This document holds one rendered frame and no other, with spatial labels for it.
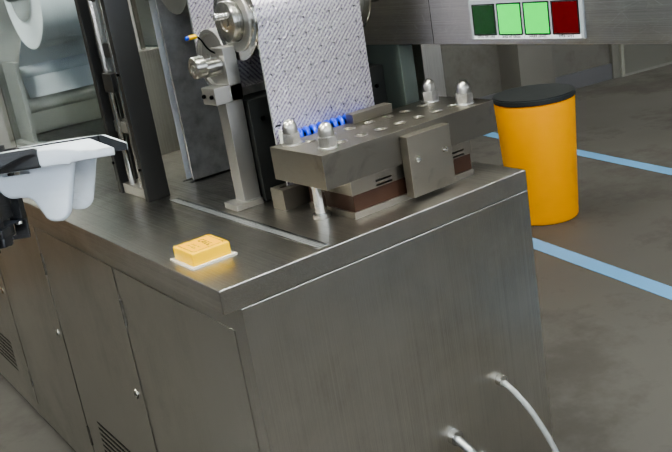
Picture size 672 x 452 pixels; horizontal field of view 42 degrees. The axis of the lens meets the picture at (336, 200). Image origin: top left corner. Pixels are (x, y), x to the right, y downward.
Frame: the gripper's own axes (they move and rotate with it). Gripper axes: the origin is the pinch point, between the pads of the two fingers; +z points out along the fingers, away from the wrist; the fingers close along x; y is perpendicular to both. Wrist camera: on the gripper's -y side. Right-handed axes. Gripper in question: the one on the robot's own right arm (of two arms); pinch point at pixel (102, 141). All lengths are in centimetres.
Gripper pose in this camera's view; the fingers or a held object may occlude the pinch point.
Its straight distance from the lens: 73.1
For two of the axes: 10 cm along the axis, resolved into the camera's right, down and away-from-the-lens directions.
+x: -0.1, 1.5, -9.9
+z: 9.9, -1.5, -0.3
